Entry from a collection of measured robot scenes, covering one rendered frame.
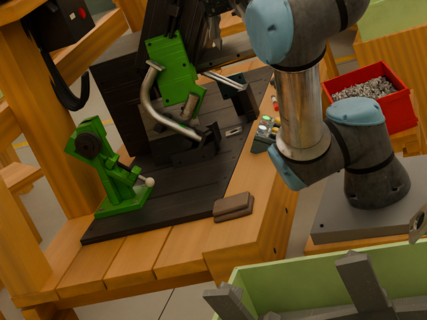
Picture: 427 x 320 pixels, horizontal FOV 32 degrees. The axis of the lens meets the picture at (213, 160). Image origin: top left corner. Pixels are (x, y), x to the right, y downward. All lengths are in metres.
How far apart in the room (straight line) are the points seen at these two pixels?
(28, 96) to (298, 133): 0.94
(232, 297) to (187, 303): 2.27
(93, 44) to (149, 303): 1.30
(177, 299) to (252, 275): 1.93
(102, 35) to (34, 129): 0.75
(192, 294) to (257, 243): 1.71
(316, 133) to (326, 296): 0.33
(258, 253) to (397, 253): 0.41
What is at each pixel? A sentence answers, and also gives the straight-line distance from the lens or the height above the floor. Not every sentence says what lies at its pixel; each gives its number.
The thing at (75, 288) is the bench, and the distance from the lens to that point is 1.94.
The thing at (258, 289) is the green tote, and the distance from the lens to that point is 1.52.
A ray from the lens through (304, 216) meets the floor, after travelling 3.64.
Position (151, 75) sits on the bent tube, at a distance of 2.25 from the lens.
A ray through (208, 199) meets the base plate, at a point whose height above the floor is 0.90.
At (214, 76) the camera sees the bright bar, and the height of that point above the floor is 1.07.
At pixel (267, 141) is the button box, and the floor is 0.93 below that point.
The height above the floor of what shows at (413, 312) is 1.04.
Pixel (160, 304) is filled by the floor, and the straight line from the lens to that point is 3.44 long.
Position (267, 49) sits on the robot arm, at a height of 1.38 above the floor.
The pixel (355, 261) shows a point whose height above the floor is 1.15.
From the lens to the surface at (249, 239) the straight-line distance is 1.72.
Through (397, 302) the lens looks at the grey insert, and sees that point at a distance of 1.46.
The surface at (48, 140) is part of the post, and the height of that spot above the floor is 1.14.
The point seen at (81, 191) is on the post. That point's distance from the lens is 2.25.
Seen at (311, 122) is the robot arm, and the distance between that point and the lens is 1.47.
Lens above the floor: 1.71
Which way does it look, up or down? 21 degrees down
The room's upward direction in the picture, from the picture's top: 23 degrees counter-clockwise
